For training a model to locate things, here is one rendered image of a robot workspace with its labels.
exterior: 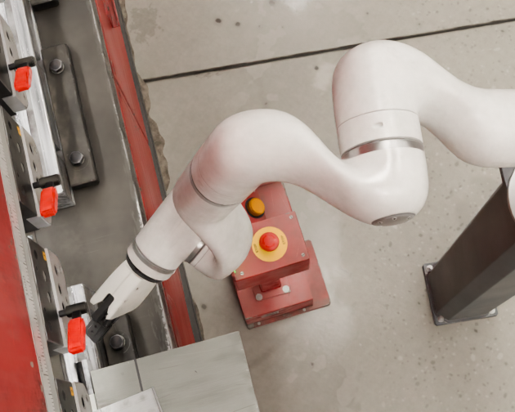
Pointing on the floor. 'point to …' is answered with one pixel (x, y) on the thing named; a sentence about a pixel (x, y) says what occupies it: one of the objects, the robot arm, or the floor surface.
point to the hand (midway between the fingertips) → (97, 328)
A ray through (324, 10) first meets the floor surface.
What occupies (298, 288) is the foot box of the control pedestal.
